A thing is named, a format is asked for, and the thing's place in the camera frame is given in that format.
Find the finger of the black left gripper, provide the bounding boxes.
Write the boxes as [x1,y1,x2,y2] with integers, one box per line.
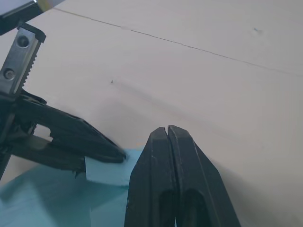
[14,91,126,164]
[6,135,86,178]

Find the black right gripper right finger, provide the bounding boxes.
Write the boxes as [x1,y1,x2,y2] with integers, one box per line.
[167,124,241,227]

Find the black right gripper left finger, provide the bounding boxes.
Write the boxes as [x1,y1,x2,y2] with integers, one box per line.
[124,126,178,227]

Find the light blue paper sheet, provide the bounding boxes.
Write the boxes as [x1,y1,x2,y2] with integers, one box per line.
[0,146,145,227]

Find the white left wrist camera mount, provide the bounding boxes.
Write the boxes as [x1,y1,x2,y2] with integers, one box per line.
[0,0,66,36]

